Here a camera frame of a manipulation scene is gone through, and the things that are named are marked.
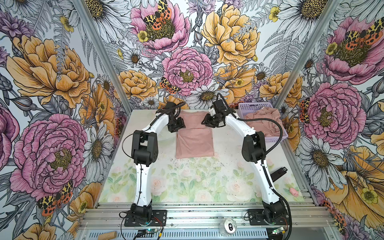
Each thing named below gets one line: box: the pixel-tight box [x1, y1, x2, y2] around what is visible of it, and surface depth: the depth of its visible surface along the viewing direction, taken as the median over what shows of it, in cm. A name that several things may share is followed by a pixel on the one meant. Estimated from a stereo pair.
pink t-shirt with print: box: [176, 110, 215, 160], surface depth 104 cm
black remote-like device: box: [270, 166, 288, 183], surface depth 89 cm
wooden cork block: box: [98, 230, 118, 240], surface depth 70 cm
